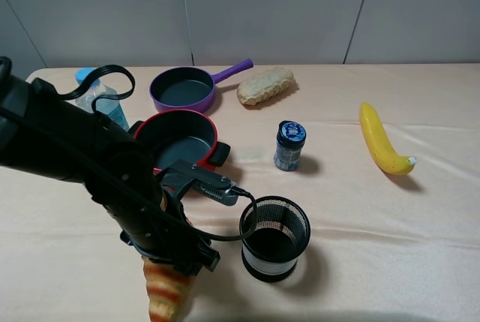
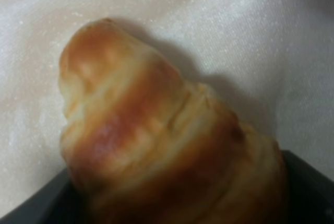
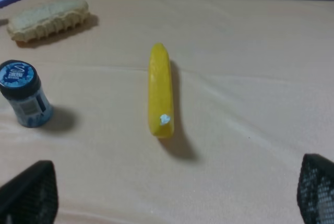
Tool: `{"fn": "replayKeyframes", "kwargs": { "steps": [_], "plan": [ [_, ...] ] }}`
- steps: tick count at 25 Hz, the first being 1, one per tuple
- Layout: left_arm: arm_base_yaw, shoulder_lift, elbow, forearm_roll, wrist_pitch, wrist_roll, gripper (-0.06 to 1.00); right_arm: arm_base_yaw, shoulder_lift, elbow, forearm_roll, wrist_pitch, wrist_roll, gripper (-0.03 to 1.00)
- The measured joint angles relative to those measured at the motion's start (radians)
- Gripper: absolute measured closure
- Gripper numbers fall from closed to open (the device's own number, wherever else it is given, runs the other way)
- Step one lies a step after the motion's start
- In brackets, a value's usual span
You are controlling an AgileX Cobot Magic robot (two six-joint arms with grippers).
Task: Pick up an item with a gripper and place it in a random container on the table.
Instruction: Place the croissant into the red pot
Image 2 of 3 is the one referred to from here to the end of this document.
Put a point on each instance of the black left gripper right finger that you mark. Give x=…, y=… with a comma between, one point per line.
x=311, y=193

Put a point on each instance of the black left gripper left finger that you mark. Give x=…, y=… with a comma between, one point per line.
x=56, y=202

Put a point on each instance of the striped croissant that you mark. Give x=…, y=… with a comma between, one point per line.
x=145, y=145

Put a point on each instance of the peach satin tablecloth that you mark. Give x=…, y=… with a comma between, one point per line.
x=271, y=60

